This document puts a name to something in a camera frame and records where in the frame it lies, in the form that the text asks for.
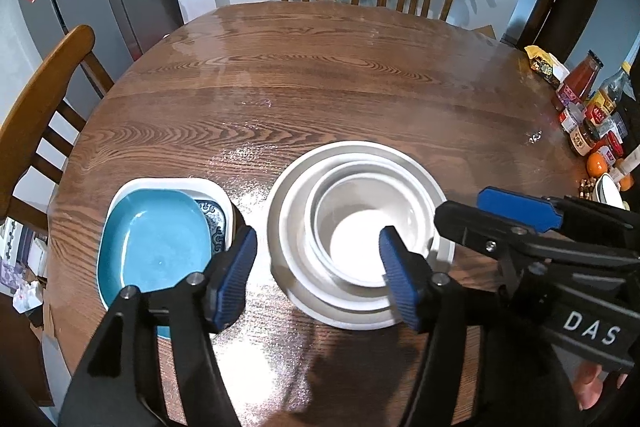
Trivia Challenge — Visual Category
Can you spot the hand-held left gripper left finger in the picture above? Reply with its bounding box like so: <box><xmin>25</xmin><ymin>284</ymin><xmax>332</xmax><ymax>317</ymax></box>
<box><xmin>57</xmin><ymin>224</ymin><xmax>259</xmax><ymax>427</ymax></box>

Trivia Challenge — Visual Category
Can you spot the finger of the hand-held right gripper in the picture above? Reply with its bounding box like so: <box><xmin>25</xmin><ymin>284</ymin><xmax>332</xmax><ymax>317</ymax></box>
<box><xmin>476</xmin><ymin>187</ymin><xmax>639</xmax><ymax>240</ymax></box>
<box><xmin>434</xmin><ymin>201</ymin><xmax>551</xmax><ymax>262</ymax></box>

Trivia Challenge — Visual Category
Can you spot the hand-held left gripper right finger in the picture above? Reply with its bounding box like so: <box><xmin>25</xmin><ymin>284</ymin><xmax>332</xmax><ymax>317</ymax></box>
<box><xmin>378</xmin><ymin>227</ymin><xmax>581</xmax><ymax>427</ymax></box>

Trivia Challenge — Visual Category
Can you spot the small patterned rectangular plate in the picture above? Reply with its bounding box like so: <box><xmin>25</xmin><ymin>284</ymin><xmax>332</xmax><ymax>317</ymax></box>
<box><xmin>192</xmin><ymin>198</ymin><xmax>229</xmax><ymax>253</ymax></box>

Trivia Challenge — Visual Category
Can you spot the deep white bowl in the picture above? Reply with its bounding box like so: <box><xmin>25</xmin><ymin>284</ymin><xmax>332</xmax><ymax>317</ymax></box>
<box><xmin>303</xmin><ymin>160</ymin><xmax>437</xmax><ymax>289</ymax></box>

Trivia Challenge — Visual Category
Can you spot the large grey bowl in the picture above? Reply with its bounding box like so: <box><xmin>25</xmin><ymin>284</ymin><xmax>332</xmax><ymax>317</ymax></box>
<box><xmin>266</xmin><ymin>140</ymin><xmax>457</xmax><ymax>332</ymax></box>

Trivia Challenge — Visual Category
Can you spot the blue plate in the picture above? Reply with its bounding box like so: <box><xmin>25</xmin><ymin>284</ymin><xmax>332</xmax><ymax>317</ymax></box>
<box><xmin>97</xmin><ymin>188</ymin><xmax>213</xmax><ymax>342</ymax></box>

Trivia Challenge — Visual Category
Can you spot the large patterned square plate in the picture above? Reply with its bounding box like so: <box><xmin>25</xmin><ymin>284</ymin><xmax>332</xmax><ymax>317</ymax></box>
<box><xmin>106</xmin><ymin>177</ymin><xmax>237</xmax><ymax>314</ymax></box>

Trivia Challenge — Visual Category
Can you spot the person's right hand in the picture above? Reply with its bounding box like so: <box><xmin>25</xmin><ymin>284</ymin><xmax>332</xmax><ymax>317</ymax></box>
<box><xmin>574</xmin><ymin>359</ymin><xmax>630</xmax><ymax>412</ymax></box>

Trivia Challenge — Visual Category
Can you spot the white dish with blue rim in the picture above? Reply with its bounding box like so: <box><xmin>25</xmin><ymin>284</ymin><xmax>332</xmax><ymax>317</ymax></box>
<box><xmin>592</xmin><ymin>173</ymin><xmax>626</xmax><ymax>210</ymax></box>

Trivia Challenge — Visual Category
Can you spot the brown sauce jar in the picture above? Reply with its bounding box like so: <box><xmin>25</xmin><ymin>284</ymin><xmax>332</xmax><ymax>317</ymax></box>
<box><xmin>570</xmin><ymin>119</ymin><xmax>600</xmax><ymax>156</ymax></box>

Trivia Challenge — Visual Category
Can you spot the small clear plastic bottle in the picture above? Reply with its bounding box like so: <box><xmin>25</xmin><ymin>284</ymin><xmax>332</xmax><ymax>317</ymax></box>
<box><xmin>559</xmin><ymin>103</ymin><xmax>586</xmax><ymax>135</ymax></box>

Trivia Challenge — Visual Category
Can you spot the red-lidded jar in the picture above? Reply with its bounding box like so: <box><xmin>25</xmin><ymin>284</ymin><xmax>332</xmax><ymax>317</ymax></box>
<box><xmin>597</xmin><ymin>129</ymin><xmax>626</xmax><ymax>160</ymax></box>

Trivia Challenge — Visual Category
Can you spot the white tube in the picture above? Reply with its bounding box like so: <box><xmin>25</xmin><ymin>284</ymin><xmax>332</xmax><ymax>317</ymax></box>
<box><xmin>614</xmin><ymin>142</ymin><xmax>640</xmax><ymax>180</ymax></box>

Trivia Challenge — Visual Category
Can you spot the red sauce bottle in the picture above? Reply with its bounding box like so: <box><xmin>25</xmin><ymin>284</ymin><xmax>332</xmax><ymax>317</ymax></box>
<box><xmin>552</xmin><ymin>51</ymin><xmax>604</xmax><ymax>112</ymax></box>

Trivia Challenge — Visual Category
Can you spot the vinegar bottle with yellow cap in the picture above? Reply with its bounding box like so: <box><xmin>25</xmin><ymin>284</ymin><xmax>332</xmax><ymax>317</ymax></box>
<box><xmin>582</xmin><ymin>63</ymin><xmax>636</xmax><ymax>125</ymax></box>

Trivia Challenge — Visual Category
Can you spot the yellow snack packet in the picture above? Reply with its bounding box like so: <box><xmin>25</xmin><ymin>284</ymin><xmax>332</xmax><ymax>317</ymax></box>
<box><xmin>524</xmin><ymin>45</ymin><xmax>571</xmax><ymax>88</ymax></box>

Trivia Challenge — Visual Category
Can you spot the black bag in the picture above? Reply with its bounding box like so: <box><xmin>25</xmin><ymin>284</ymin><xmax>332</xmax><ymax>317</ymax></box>
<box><xmin>622</xmin><ymin>57</ymin><xmax>640</xmax><ymax>148</ymax></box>

